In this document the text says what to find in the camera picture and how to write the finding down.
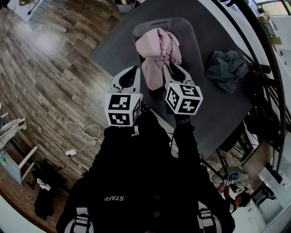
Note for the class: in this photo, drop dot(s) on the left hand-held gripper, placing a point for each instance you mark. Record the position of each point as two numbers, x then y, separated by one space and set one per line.
119 107

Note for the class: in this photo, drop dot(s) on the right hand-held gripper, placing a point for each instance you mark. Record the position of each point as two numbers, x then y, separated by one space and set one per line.
186 100

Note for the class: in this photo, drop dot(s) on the grey fabric storage bin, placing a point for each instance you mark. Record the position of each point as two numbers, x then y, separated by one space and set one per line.
193 50

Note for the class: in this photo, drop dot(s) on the pink garment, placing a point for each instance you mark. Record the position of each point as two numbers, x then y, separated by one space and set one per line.
157 50

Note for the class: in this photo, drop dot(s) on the grey-green garment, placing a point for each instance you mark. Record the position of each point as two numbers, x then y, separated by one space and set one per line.
227 70

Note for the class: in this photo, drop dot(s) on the person's right forearm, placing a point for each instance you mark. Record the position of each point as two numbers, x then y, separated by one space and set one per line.
185 136

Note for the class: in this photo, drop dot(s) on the person's left forearm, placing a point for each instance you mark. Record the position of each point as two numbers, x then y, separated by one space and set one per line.
120 141

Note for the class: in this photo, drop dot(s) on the dark grey table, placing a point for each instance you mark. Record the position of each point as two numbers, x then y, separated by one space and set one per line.
218 118

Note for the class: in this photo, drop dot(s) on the black garment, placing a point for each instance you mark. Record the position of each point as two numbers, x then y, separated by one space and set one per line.
253 88

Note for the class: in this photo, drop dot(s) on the white power adapter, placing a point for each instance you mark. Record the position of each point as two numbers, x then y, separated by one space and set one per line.
71 152

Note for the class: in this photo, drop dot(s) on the dark curved railing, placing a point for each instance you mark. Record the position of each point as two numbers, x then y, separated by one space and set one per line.
272 68

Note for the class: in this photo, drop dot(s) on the person's black jacket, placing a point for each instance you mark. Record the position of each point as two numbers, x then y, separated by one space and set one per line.
141 177

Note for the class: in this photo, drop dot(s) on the black chair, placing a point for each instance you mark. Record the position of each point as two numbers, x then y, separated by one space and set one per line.
261 127

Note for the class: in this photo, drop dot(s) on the brown wooden board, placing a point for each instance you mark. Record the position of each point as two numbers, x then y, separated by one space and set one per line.
257 159

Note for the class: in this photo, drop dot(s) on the white stool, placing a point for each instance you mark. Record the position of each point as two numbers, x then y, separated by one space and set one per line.
13 168

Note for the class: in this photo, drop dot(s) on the black bag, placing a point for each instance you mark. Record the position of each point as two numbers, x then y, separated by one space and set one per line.
45 200

